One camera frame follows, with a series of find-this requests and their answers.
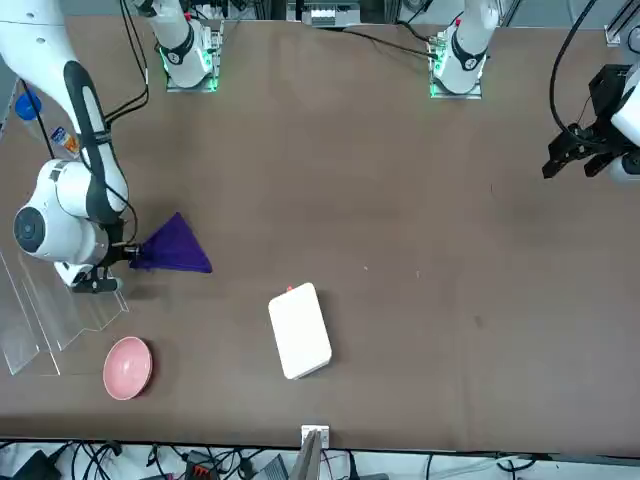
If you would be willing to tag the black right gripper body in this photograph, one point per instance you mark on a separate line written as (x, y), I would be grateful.
(117, 255)

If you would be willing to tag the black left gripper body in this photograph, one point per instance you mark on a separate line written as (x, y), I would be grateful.
(597, 137)

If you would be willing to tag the purple microfibre towel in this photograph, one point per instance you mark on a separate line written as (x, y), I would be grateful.
(175, 250)

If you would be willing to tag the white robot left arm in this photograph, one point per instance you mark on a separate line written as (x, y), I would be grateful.
(467, 55)

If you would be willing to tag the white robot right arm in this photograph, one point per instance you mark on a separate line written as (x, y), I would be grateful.
(50, 50)

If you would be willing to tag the clear acrylic stepped rack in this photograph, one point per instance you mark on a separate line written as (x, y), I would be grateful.
(60, 325)

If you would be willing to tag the pink bowl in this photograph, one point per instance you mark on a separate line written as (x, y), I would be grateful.
(127, 367)

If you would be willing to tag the clear bottle blue cap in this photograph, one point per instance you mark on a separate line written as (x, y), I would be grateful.
(27, 107)

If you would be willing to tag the white mini drawer cabinet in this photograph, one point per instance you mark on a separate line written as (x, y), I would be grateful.
(300, 335)

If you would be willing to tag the large black power adapter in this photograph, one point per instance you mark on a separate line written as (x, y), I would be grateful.
(35, 465)

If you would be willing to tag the black orange connector device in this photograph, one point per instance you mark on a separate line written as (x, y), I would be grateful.
(202, 471)

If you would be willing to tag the white power strip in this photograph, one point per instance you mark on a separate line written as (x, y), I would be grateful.
(322, 17)

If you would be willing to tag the aluminium corner bracket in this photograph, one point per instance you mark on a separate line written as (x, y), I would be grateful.
(614, 35)

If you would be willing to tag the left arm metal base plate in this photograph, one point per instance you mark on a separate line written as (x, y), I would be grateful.
(434, 75)

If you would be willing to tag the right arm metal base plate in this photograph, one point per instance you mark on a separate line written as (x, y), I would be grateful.
(212, 60)

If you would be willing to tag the aluminium camera post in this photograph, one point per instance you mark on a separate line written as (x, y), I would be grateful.
(306, 460)

